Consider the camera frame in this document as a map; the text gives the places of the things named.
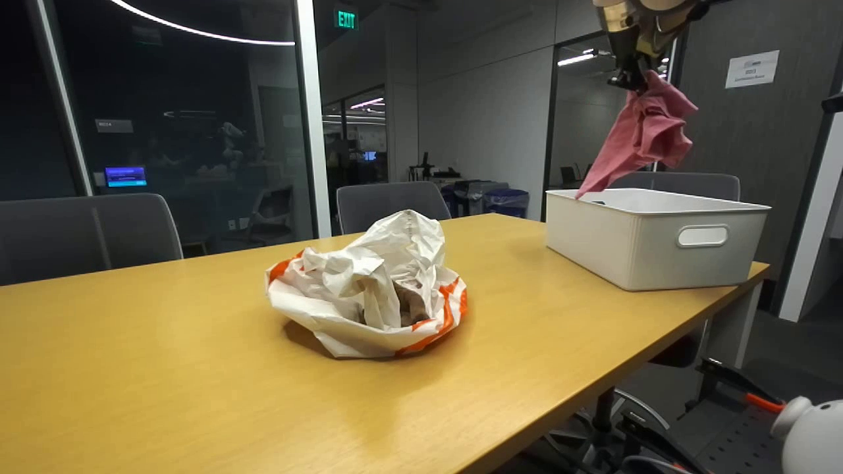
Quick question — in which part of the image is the pale grey rounded object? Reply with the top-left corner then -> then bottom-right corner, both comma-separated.
768,394 -> 843,474

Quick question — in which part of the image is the white plastic storage bin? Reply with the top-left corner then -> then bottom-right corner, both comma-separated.
543,184 -> 774,293

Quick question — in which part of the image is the white window frame post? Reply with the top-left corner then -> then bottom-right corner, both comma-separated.
293,0 -> 334,240

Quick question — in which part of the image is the grey office chair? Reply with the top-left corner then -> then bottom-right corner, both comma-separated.
334,178 -> 454,236
0,189 -> 186,290

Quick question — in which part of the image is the white paper wall sign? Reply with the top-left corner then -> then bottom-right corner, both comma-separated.
721,47 -> 783,92

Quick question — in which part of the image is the white orange plastic bag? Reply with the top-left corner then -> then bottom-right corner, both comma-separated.
265,206 -> 472,360

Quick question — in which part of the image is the glowing blue screen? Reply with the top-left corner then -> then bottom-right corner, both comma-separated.
102,164 -> 149,193

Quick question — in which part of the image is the wooden wrist mount plate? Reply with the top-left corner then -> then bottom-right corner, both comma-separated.
593,0 -> 706,36

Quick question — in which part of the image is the pink cloth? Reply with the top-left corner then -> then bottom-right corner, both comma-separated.
573,70 -> 701,201

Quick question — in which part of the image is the orange black hand tool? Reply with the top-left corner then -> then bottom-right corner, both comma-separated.
696,355 -> 785,419

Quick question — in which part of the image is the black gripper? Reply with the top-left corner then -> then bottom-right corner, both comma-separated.
606,22 -> 683,94

